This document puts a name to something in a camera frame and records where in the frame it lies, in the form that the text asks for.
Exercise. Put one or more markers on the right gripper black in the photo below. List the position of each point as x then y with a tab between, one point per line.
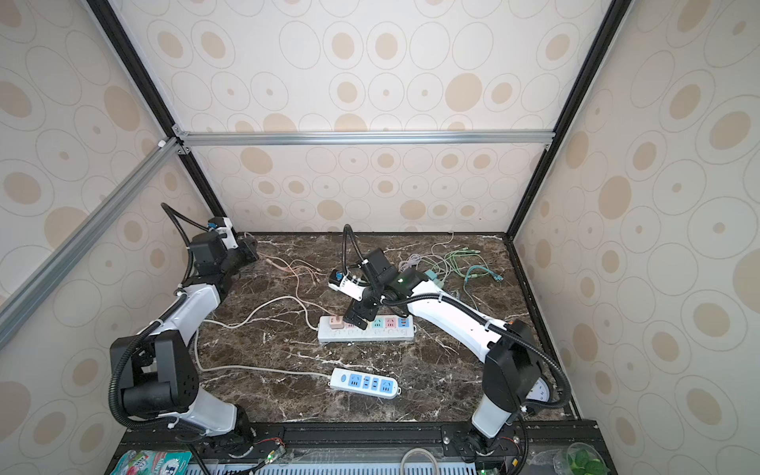
355	307

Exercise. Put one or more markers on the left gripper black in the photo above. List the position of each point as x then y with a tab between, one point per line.
251	251

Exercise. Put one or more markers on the long white colourful power strip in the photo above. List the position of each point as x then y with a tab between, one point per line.
385	328

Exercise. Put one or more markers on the pink charger plug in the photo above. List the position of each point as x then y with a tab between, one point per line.
336	323

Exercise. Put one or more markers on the short white blue power strip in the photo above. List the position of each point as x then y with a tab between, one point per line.
364	384

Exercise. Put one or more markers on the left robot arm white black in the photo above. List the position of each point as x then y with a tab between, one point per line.
154	380

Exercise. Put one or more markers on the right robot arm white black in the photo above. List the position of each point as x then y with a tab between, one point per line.
518	377

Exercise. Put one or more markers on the black round clock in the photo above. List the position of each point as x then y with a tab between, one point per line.
538	397

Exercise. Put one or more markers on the green snack packet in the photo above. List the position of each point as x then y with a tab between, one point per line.
150	462

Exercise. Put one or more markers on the clear cup with green leaves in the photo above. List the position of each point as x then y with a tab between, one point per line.
579	459

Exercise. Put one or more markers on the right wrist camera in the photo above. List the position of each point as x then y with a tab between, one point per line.
347	284

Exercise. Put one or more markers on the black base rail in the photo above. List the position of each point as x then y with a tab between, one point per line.
381	448

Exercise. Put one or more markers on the diagonal aluminium rail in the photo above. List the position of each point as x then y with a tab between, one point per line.
37	288

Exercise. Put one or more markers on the horizontal aluminium rail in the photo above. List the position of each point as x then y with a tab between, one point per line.
382	138

